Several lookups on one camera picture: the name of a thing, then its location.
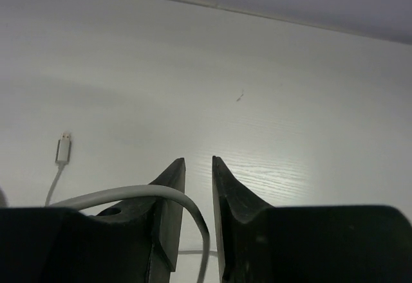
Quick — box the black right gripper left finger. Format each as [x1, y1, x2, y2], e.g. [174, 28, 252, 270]
[96, 158, 185, 272]

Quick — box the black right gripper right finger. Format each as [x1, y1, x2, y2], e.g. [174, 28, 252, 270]
[212, 156, 272, 282]

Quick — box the grey headphone cable with USB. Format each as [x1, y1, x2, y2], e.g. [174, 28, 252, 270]
[43, 131, 220, 283]

